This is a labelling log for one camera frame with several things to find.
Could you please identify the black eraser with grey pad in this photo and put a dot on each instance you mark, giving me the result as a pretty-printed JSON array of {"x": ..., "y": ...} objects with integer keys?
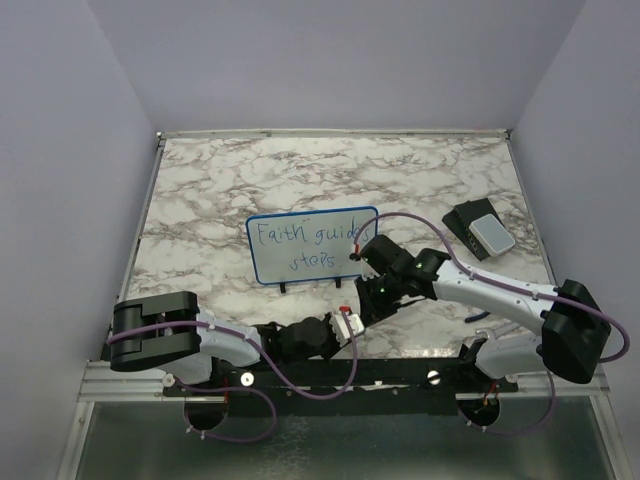
[{"x": 477, "y": 225}]

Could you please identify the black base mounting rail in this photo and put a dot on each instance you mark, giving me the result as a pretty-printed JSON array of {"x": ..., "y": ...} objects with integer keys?
[{"x": 380, "y": 387}]

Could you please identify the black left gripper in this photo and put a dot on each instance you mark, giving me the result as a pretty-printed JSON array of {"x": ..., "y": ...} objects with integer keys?
[{"x": 335, "y": 346}]

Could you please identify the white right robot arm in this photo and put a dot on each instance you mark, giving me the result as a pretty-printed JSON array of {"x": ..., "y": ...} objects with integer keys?
[{"x": 565, "y": 331}]

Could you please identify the aluminium table edge frame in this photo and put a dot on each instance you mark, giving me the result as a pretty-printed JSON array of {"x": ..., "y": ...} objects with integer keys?
[{"x": 191, "y": 236}]

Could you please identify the blue framed small whiteboard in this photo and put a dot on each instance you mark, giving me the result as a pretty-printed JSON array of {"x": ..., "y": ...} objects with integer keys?
[{"x": 308, "y": 246}]

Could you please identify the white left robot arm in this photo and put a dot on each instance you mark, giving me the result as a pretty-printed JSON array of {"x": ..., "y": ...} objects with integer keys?
[{"x": 171, "y": 332}]

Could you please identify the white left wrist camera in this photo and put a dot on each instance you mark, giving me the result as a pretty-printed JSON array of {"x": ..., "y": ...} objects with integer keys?
[{"x": 354, "y": 323}]

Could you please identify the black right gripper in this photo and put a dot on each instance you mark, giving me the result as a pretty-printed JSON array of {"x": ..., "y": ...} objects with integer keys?
[{"x": 371, "y": 311}]

